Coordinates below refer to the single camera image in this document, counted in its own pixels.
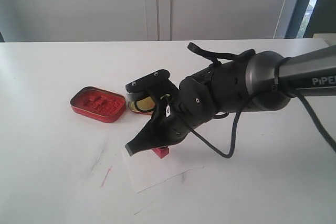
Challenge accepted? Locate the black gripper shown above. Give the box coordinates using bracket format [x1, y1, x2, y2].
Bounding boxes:
[124, 95, 213, 156]

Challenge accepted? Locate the black cable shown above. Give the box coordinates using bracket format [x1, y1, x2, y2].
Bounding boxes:
[160, 42, 336, 159]

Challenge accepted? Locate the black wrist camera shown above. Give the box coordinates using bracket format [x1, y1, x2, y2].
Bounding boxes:
[125, 69, 178, 104]

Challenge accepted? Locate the red stamp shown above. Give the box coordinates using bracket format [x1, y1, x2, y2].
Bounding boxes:
[152, 147, 170, 159]

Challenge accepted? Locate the red ink pad tin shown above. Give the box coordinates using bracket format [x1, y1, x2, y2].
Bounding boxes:
[70, 87, 126, 123]

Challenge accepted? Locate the gold tin lid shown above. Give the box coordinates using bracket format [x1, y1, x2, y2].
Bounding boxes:
[127, 93, 174, 115]

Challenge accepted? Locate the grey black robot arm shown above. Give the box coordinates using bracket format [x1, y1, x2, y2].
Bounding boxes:
[125, 43, 335, 159]

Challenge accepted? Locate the white paper sheet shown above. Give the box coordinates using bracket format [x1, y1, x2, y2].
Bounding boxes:
[121, 145, 203, 193]

